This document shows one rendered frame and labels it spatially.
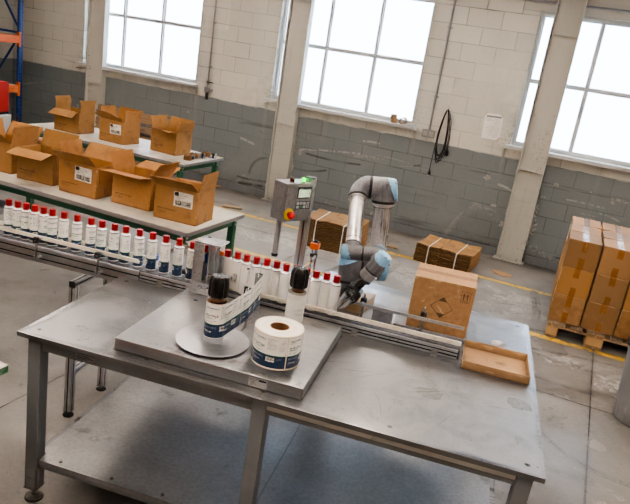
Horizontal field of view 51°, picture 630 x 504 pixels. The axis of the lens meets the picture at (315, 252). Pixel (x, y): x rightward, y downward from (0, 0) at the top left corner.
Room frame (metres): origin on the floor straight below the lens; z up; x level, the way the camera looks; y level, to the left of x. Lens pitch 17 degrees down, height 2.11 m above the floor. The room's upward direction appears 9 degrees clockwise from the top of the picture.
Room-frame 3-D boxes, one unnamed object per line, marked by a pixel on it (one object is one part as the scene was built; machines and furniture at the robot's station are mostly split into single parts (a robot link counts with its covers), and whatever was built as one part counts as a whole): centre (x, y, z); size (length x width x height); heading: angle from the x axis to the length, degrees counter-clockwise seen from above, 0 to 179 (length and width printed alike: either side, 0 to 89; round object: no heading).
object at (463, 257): (7.27, -1.49, 0.11); 0.65 x 0.54 x 0.22; 66
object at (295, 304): (2.77, 0.05, 1.03); 0.09 x 0.09 x 0.30
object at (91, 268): (3.37, 1.44, 0.47); 1.17 x 0.38 x 0.94; 77
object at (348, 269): (3.32, -0.20, 1.05); 0.13 x 0.12 x 0.14; 88
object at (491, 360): (2.85, -0.91, 0.85); 0.30 x 0.26 x 0.04; 77
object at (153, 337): (2.66, 0.28, 0.86); 0.80 x 0.67 x 0.05; 77
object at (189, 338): (2.52, 0.36, 0.89); 0.31 x 0.31 x 0.01
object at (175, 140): (7.12, 1.74, 0.97); 0.43 x 0.42 x 0.37; 156
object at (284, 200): (3.17, 0.15, 1.38); 0.17 x 0.10 x 0.19; 132
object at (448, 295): (3.19, -0.68, 0.99); 0.30 x 0.24 x 0.27; 78
